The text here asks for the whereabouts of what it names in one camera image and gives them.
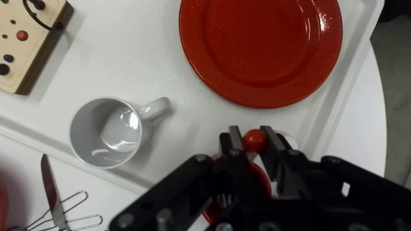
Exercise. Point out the wooden busy board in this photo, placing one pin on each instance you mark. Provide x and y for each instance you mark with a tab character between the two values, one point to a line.
32	46

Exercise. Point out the red round plate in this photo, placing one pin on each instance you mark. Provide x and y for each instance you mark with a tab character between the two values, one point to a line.
260	46

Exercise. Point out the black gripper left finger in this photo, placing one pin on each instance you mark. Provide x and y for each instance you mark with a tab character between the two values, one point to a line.
232	145

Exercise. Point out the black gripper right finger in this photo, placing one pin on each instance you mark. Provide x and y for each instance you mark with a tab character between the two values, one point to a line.
277	154

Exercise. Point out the red spoon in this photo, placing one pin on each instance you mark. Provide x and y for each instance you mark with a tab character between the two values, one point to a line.
254	140

